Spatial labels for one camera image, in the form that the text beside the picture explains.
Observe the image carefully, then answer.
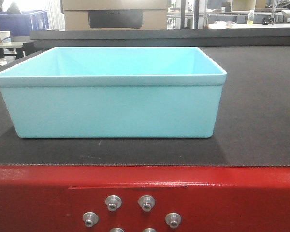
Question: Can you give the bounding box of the light blue plastic bin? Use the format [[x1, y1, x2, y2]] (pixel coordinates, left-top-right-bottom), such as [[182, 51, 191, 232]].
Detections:
[[0, 47, 227, 138]]

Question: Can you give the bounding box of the beige machine cabinet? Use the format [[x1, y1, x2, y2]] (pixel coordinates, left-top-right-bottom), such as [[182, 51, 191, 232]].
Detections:
[[60, 0, 167, 31]]

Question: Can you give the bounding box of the yellow bottle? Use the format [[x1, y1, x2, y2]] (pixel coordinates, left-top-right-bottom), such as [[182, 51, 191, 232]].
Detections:
[[247, 9, 254, 25]]

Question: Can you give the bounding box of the blue crate in background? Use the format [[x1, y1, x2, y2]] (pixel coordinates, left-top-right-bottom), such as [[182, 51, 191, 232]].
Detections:
[[0, 10, 50, 37]]

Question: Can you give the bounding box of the white paper cup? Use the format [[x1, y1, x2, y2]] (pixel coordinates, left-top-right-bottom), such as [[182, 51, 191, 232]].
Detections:
[[0, 31, 12, 45]]

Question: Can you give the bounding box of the background work table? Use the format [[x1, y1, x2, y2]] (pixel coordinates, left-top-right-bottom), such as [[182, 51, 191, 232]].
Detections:
[[0, 41, 26, 59]]

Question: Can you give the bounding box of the silver frame bolt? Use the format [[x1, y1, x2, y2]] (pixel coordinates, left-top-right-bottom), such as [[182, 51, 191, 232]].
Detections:
[[105, 195, 122, 212], [142, 228, 157, 232], [138, 195, 156, 212], [165, 212, 182, 229], [83, 212, 99, 228], [109, 227, 125, 232]]

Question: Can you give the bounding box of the red conveyor frame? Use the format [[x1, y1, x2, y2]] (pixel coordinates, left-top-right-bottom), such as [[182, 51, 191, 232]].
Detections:
[[0, 166, 290, 232]]

